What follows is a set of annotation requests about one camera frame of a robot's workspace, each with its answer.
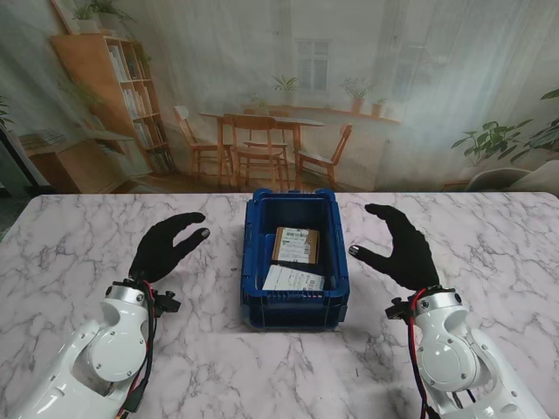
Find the blue plastic turnover box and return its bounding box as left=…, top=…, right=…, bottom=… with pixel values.
left=239, top=188, right=349, bottom=331

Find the cardboard package blue-logo label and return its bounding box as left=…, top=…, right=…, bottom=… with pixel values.
left=261, top=264, right=327, bottom=291

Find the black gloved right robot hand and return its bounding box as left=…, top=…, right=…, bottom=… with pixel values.
left=349, top=203, right=442, bottom=292

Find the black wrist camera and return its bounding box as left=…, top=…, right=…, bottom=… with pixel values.
left=155, top=291, right=182, bottom=315
left=384, top=298, right=416, bottom=322

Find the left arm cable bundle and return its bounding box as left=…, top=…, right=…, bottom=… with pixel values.
left=115, top=281, right=161, bottom=419

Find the cardboard package black-banded label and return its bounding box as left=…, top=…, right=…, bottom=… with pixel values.
left=270, top=226, right=321, bottom=265

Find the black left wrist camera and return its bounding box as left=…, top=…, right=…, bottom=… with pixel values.
left=155, top=291, right=182, bottom=315

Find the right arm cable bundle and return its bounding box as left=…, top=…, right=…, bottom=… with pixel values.
left=405, top=287, right=438, bottom=419

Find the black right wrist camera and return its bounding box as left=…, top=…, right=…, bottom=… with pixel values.
left=384, top=298, right=416, bottom=322

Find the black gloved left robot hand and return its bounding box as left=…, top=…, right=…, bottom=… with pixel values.
left=128, top=212, right=211, bottom=284

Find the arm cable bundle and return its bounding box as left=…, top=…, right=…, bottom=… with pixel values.
left=115, top=281, right=161, bottom=419
left=405, top=287, right=438, bottom=419

